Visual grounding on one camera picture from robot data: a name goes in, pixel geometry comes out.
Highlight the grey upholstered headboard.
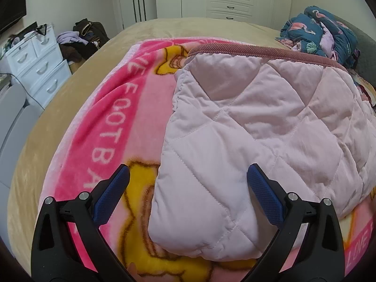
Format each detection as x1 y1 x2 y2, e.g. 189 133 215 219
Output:
335 16 376 86

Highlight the red striped pillow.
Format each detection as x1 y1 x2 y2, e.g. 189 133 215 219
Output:
351 71 376 108

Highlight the purple clothes pile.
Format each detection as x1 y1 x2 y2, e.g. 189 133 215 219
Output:
57 31 89 45

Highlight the pink quilted jacket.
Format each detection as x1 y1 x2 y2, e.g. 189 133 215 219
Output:
149 43 375 261

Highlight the pink cartoon fleece blanket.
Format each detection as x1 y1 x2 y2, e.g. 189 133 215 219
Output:
40 38 375 281

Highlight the white drawer chest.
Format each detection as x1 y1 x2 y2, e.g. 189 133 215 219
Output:
1 24 71 109

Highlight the white bedroom door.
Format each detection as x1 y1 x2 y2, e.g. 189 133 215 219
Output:
112 0 157 31

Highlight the teal flamingo print quilt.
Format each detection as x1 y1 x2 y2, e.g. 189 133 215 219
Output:
276 6 360 68

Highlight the dark bag on floor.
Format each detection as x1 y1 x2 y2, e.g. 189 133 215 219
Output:
73 19 110 48

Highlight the tan bed cover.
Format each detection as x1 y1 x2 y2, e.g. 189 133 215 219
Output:
7 18 283 273

